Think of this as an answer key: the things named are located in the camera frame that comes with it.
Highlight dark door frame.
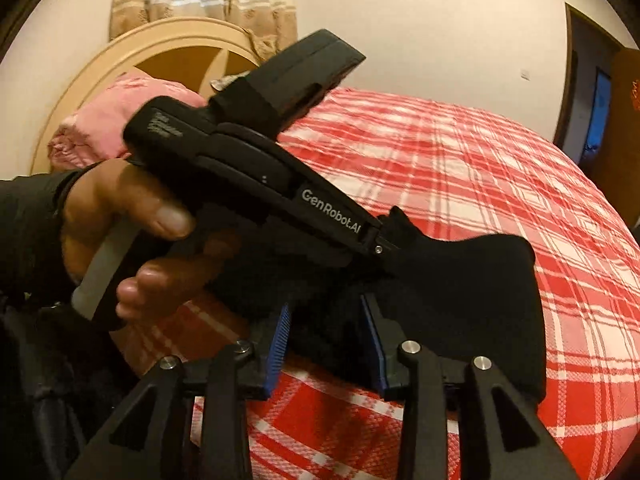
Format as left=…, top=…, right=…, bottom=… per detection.
left=552, top=2, right=632, bottom=163

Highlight person's left hand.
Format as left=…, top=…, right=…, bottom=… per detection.
left=61, top=159, right=243, bottom=322

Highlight person's left forearm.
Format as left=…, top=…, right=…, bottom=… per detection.
left=0, top=170, right=83, bottom=306

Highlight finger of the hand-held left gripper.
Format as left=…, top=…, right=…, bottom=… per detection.
left=367, top=227, right=402, bottom=262

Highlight black pants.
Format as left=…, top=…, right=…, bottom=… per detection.
left=235, top=205, right=547, bottom=403

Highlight brown wooden door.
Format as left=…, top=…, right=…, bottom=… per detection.
left=582, top=47, right=640, bottom=211

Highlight striped pillow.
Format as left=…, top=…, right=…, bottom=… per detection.
left=210, top=74, right=247, bottom=92

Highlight pink floral pillow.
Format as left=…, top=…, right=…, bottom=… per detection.
left=47, top=71, right=208, bottom=171

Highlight cream wooden headboard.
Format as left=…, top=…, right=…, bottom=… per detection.
left=30, top=17, right=267, bottom=176

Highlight red plaid bed sheet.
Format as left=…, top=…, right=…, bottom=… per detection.
left=125, top=87, right=640, bottom=480

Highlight person's dark clothing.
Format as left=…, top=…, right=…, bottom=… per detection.
left=0, top=297, right=156, bottom=480

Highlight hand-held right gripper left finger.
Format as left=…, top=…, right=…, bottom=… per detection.
left=65, top=304, right=293, bottom=480

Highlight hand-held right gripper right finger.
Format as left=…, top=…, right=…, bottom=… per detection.
left=360, top=292, right=581, bottom=480

